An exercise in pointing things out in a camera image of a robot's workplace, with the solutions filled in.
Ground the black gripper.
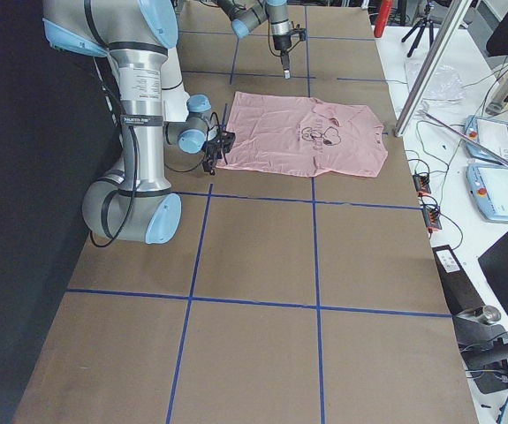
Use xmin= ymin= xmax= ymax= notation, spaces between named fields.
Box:
xmin=202 ymin=130 xmax=235 ymax=175
xmin=272 ymin=32 xmax=292 ymax=80

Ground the black camera tripod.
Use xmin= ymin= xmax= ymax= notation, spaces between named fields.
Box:
xmin=401 ymin=0 xmax=435 ymax=58

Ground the long reacher stick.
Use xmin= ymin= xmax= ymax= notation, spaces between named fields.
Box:
xmin=421 ymin=111 xmax=508 ymax=168

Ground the black power box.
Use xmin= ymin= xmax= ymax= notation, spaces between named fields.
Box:
xmin=432 ymin=245 xmax=485 ymax=315

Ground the upper blue teach pendant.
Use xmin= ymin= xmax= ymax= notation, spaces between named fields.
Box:
xmin=464 ymin=115 xmax=508 ymax=160

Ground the lower blue teach pendant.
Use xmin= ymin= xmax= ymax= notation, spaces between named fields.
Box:
xmin=466 ymin=163 xmax=508 ymax=223

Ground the brown table cover sheet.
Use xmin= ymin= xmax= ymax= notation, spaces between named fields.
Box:
xmin=14 ymin=2 xmax=477 ymax=423

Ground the aluminium frame post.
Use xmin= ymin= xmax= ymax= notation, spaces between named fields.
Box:
xmin=393 ymin=0 xmax=471 ymax=137

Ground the blue teach pendant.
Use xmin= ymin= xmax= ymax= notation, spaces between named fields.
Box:
xmin=466 ymin=163 xmax=508 ymax=223
xmin=464 ymin=115 xmax=508 ymax=160

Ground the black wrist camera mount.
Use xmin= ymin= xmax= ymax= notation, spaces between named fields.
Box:
xmin=290 ymin=21 xmax=307 ymax=42

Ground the red fire extinguisher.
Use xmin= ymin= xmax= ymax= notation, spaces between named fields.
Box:
xmin=374 ymin=0 xmax=394 ymax=38

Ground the pink Snoopy t-shirt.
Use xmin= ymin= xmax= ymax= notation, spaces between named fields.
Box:
xmin=219 ymin=92 xmax=388 ymax=178

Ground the orange black connector box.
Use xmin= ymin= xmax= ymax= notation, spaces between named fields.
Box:
xmin=413 ymin=174 xmax=431 ymax=196

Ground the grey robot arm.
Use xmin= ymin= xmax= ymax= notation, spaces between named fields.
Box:
xmin=214 ymin=0 xmax=293 ymax=80
xmin=43 ymin=1 xmax=235 ymax=244

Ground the clear plastic bag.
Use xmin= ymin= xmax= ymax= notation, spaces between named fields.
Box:
xmin=405 ymin=61 xmax=466 ymax=102

